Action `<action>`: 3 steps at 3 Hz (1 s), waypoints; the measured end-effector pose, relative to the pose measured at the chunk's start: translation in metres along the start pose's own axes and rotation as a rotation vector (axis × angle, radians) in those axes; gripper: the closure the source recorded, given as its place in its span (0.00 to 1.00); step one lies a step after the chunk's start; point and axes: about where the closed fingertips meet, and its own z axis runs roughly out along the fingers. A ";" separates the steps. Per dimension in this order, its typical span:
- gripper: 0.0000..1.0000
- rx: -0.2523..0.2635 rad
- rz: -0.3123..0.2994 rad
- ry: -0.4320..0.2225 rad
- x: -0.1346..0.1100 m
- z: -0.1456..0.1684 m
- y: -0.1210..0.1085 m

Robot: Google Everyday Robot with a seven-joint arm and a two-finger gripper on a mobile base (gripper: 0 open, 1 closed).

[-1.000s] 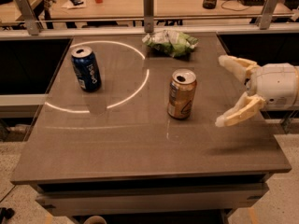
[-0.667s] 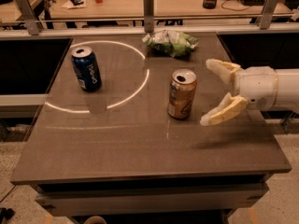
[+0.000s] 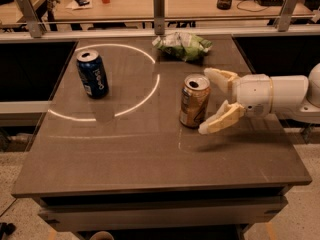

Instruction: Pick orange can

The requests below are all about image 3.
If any black cable on desk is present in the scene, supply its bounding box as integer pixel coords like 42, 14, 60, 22
236, 0, 270, 13

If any green chip bag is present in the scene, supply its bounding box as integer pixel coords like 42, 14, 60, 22
152, 32, 212, 62

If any right metal rail bracket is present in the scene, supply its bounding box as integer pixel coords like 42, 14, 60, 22
274, 0, 298, 32

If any middle metal rail bracket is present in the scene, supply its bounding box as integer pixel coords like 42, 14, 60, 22
153, 0, 165, 35

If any black mesh pen cup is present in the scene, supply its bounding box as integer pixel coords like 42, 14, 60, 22
217, 0, 233, 10

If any blue Pepsi can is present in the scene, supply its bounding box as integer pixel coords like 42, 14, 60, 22
76, 50, 109, 99

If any left metal rail bracket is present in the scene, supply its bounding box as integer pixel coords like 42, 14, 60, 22
16, 0, 45, 38

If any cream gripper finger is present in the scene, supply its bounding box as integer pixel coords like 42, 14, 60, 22
198, 100, 245, 135
204, 68, 239, 94

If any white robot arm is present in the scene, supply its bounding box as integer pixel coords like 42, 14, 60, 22
198, 64, 320, 135

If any orange soda can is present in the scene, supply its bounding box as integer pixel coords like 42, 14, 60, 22
179, 74, 211, 128

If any metal rail bracket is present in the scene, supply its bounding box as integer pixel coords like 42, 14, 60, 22
274, 0, 298, 32
16, 0, 45, 38
153, 0, 165, 35

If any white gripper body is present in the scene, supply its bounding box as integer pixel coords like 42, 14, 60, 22
232, 74, 272, 117

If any grey table drawer frame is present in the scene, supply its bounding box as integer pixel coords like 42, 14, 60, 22
39, 188, 287, 232

